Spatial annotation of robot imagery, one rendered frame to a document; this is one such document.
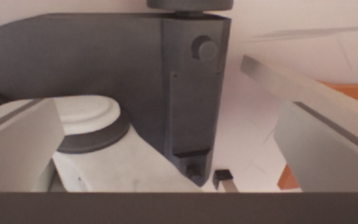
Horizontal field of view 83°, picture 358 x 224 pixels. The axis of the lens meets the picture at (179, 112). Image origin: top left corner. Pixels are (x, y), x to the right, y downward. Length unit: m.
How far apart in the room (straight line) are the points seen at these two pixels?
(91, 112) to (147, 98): 0.18
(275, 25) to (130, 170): 0.63
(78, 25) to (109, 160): 0.27
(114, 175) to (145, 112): 0.25
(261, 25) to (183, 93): 0.37
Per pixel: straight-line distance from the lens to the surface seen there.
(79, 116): 0.36
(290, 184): 0.72
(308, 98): 0.51
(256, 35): 0.74
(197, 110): 0.52
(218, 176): 0.96
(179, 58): 0.44
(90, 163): 0.33
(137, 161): 0.32
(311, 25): 0.86
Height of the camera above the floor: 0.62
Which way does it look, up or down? 57 degrees down
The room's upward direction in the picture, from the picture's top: 157 degrees clockwise
